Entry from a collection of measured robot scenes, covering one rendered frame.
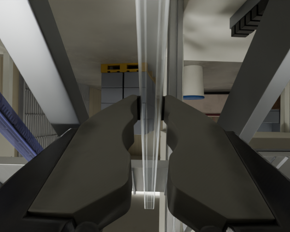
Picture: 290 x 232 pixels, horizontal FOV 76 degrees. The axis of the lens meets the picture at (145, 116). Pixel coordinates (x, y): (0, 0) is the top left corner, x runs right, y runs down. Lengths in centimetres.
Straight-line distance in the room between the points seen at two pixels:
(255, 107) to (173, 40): 40
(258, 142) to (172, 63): 45
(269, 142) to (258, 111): 59
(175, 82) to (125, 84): 272
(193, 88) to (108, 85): 149
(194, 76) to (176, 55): 284
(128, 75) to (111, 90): 41
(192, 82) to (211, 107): 350
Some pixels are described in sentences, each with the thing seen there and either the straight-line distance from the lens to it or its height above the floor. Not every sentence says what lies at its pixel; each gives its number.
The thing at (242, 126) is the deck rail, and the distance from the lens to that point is 27.
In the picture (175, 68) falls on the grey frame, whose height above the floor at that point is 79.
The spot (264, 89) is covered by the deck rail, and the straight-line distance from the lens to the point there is 24.
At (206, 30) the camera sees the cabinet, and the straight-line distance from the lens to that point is 76.
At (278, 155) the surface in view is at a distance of 38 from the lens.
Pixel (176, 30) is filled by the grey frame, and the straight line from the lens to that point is 62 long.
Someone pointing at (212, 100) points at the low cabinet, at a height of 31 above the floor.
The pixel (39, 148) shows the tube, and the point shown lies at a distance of 20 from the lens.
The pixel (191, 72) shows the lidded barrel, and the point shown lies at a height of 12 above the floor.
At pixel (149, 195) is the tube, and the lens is 25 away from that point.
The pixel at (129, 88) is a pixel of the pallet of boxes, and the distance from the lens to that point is 324.
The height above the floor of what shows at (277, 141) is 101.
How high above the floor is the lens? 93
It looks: 1 degrees down
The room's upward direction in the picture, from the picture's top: 179 degrees counter-clockwise
